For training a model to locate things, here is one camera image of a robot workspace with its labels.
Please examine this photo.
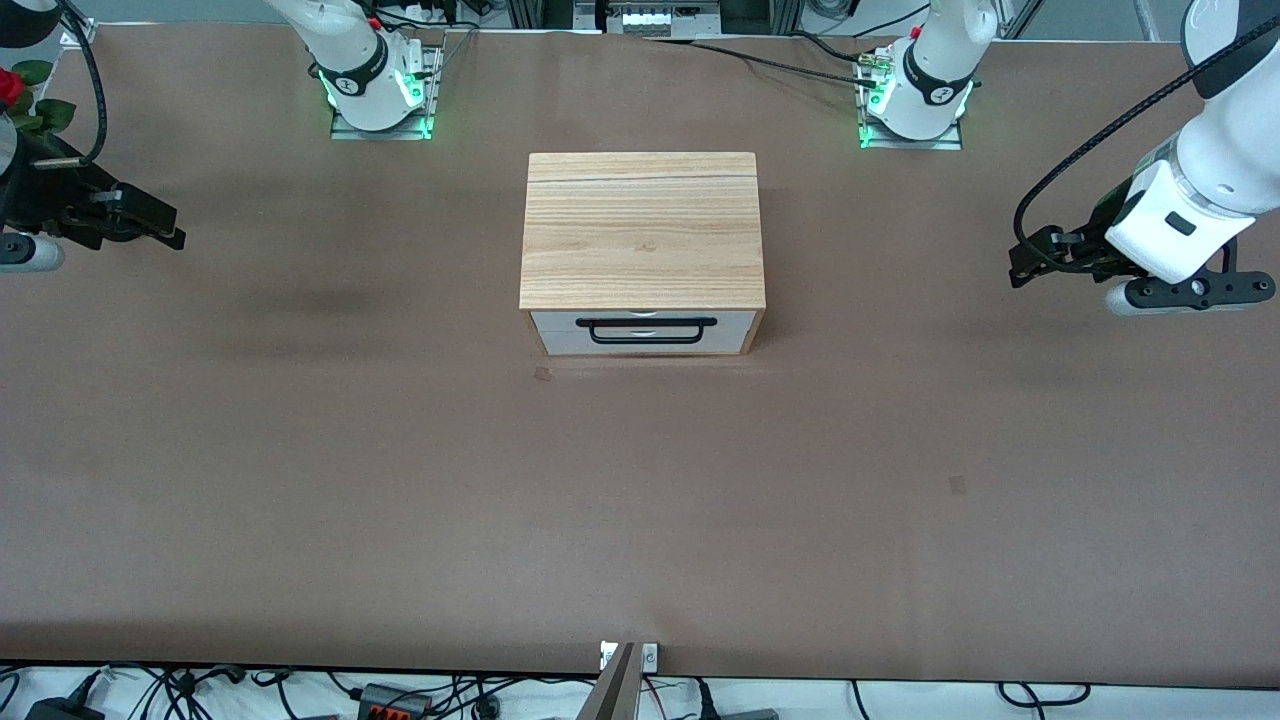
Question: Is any black metal drawer handle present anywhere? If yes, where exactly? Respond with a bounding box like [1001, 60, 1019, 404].
[576, 317, 719, 347]

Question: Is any light wooden drawer cabinet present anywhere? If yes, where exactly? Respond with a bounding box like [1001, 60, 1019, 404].
[519, 152, 768, 357]

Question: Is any red rose with leaves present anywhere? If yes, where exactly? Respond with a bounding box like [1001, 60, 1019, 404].
[0, 60, 77, 137]

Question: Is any white power strip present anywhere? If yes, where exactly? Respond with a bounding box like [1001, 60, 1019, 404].
[380, 0, 471, 29]

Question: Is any black red power strip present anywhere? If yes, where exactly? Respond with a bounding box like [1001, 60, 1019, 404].
[358, 683, 433, 720]

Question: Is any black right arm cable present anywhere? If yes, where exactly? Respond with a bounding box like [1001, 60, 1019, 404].
[55, 0, 110, 169]

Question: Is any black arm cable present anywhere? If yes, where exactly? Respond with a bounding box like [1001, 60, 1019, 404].
[1012, 40, 1280, 251]
[55, 0, 110, 169]

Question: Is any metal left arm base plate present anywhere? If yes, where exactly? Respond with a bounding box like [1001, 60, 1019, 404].
[854, 58, 964, 152]

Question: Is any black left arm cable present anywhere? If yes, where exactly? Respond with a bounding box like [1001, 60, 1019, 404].
[1012, 40, 1280, 251]

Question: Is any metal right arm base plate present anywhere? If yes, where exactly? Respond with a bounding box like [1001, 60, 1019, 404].
[329, 44, 447, 142]

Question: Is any long black table cable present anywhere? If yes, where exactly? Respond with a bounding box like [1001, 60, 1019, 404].
[648, 38, 881, 89]

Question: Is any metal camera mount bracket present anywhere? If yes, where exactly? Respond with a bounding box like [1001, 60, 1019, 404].
[575, 640, 661, 720]

